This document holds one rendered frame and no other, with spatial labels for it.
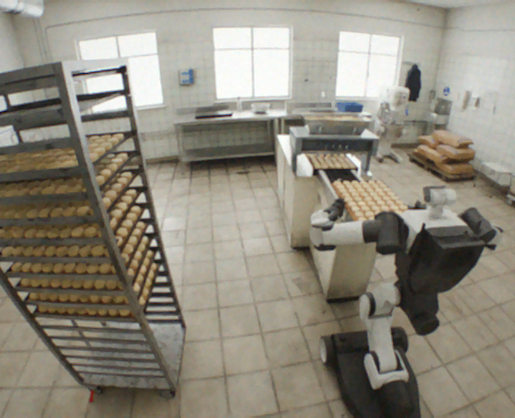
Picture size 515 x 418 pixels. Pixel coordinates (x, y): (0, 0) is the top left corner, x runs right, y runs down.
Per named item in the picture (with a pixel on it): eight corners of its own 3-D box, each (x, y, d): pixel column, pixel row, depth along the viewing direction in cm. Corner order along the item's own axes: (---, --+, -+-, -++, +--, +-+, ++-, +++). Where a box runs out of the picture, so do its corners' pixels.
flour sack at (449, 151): (452, 161, 403) (454, 151, 394) (434, 152, 438) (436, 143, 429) (477, 158, 418) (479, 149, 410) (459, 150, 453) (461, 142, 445)
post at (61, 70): (177, 386, 147) (67, 60, 61) (177, 391, 144) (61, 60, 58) (172, 386, 147) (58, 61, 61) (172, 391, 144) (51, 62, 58)
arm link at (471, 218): (500, 234, 98) (490, 226, 92) (483, 247, 103) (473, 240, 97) (483, 215, 107) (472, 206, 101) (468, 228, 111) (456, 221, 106)
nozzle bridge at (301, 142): (288, 162, 260) (289, 127, 242) (360, 162, 262) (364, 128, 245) (293, 176, 231) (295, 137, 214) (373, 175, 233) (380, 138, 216)
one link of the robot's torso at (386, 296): (387, 313, 156) (430, 305, 114) (361, 317, 155) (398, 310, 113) (383, 289, 162) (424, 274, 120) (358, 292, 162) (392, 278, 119)
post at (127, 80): (187, 326, 186) (128, 57, 100) (186, 330, 183) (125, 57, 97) (182, 326, 186) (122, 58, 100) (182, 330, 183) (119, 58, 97)
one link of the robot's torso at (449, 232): (468, 301, 99) (505, 231, 81) (400, 312, 98) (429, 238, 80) (433, 258, 125) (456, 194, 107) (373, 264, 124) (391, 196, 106)
